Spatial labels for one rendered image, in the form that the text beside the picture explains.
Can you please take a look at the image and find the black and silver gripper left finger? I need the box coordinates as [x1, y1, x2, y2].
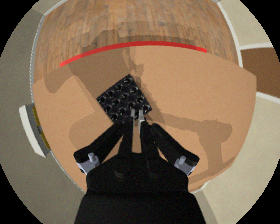
[73, 109, 135, 179]

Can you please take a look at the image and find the black box with knobs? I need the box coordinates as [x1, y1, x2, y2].
[96, 74, 152, 123]

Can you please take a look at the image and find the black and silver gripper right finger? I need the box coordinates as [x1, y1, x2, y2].
[138, 110, 200, 179]

